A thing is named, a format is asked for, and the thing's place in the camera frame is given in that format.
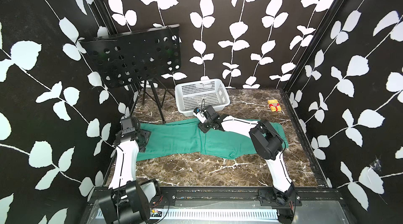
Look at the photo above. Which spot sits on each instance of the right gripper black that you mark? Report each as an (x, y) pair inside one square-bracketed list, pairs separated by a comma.
[(202, 128)]

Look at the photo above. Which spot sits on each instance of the green long pants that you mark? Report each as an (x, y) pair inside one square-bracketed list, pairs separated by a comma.
[(184, 137)]

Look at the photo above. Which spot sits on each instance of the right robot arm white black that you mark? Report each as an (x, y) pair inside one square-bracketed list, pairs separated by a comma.
[(267, 142)]

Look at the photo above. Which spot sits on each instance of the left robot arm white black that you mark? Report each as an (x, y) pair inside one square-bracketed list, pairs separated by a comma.
[(126, 201)]

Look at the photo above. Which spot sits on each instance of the white plastic basket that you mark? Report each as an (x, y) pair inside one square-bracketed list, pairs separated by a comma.
[(199, 94)]

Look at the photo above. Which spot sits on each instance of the yellow red small box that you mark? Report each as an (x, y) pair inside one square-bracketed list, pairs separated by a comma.
[(274, 105)]

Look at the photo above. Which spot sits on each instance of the black perforated music stand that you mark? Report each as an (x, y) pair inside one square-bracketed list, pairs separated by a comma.
[(137, 57)]

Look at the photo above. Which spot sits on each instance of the small green circuit board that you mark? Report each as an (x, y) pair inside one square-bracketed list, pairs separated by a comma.
[(156, 213)]

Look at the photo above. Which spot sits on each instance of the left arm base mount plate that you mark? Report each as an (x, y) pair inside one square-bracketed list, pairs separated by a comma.
[(166, 197)]

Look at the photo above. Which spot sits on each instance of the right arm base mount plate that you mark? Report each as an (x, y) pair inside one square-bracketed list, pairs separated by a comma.
[(267, 197)]

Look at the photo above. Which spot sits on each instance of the white slotted cable duct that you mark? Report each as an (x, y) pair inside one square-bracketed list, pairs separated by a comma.
[(222, 214)]

